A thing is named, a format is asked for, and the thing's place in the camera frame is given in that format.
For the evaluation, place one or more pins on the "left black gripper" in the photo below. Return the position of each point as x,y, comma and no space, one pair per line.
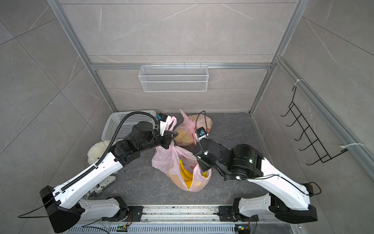
166,139

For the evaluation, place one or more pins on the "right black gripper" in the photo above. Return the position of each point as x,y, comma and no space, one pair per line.
202,165

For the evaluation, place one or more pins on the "pink plastic bag front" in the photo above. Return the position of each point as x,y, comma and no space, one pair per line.
186,130

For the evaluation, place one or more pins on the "pink strawberry plastic bag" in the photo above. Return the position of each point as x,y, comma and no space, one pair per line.
167,161

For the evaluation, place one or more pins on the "orange yellow banana bunch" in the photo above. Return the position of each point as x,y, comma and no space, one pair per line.
189,180

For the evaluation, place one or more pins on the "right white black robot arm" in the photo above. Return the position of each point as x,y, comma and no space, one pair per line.
287,200

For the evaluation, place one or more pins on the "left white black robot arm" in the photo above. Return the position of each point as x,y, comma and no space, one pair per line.
65,205

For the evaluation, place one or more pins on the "white plush toy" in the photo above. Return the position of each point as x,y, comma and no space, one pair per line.
97,151

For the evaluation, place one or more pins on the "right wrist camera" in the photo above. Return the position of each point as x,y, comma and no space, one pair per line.
200,134

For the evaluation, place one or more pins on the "white wire mesh shelf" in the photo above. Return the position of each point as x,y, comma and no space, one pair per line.
174,78

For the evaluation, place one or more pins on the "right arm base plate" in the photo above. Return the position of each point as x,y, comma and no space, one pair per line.
231,214

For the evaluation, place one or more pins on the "aluminium mounting rail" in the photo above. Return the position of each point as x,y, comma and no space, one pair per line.
186,219

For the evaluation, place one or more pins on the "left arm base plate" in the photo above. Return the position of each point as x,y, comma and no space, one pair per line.
131,213

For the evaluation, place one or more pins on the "black wire hook rack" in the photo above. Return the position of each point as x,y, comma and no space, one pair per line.
308,133

